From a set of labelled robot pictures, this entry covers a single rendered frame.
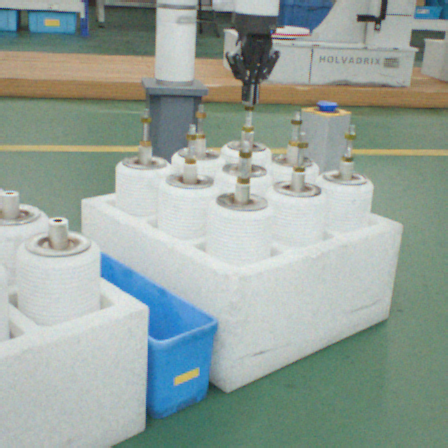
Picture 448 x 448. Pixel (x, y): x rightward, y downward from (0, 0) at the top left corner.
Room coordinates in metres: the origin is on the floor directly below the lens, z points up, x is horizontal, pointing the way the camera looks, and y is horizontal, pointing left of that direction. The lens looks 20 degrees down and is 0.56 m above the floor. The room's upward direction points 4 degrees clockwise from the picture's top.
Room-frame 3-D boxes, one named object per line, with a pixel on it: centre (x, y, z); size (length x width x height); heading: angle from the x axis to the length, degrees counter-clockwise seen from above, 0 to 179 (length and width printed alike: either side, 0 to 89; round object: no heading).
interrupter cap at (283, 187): (1.02, -0.11, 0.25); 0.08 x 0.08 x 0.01
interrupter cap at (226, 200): (0.94, -0.02, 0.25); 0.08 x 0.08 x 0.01
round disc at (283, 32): (3.49, -0.20, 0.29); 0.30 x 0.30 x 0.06
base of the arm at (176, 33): (1.67, 0.14, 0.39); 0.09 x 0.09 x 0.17; 13
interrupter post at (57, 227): (0.74, 0.19, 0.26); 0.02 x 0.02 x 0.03
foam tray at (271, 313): (1.11, -0.03, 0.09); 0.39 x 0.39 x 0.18; 43
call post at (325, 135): (1.36, -0.19, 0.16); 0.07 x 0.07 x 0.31; 43
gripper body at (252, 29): (1.28, -0.03, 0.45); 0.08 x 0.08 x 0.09
